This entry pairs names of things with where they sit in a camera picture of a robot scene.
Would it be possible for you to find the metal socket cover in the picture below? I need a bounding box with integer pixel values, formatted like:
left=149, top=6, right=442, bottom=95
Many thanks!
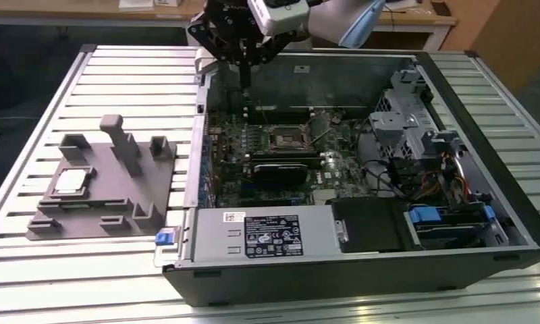
left=305, top=112, right=334, bottom=142

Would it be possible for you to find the silver CPU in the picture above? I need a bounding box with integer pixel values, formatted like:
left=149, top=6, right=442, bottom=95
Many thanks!
left=54, top=168, right=93, bottom=196

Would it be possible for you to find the green RAM stick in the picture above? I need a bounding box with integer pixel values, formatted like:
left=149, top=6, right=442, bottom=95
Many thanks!
left=250, top=151, right=323, bottom=170

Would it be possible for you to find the black graphics card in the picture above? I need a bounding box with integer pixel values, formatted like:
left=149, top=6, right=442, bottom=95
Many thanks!
left=250, top=163, right=309, bottom=187

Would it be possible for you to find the silver drive cage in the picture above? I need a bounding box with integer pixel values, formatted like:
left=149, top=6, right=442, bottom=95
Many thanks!
left=366, top=69, right=436, bottom=159

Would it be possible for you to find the green motherboard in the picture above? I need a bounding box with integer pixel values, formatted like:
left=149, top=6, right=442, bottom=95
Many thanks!
left=203, top=109, right=374, bottom=209

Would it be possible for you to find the grey parts rack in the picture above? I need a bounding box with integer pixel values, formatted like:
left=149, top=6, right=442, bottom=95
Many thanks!
left=25, top=113, right=179, bottom=241

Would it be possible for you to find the silver chipset heatsink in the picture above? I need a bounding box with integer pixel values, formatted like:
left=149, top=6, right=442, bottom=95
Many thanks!
left=313, top=188, right=337, bottom=206

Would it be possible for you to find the silver power supply unit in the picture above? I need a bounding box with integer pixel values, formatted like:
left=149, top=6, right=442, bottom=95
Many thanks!
left=191, top=205, right=341, bottom=263

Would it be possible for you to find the wooden cabinet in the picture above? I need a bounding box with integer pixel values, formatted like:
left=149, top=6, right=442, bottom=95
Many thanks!
left=440, top=0, right=540, bottom=92

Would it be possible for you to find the blue plastic case latch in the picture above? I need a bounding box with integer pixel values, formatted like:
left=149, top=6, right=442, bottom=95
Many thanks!
left=154, top=228, right=175, bottom=246

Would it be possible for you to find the black plastic shroud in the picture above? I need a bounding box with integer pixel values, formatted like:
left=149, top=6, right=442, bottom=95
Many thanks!
left=330, top=198, right=422, bottom=254

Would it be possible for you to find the blue disk carrier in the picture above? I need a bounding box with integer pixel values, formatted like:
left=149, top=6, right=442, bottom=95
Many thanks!
left=407, top=206, right=486, bottom=249

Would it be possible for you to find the black open PC case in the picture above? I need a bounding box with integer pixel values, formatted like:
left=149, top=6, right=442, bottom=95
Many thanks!
left=161, top=47, right=540, bottom=308

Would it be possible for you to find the coloured wire bundle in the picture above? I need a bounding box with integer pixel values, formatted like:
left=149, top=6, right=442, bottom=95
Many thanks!
left=413, top=170, right=472, bottom=203

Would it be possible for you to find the grey disk bay frame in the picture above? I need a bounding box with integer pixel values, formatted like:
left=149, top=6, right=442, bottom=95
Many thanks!
left=403, top=130, right=512, bottom=250

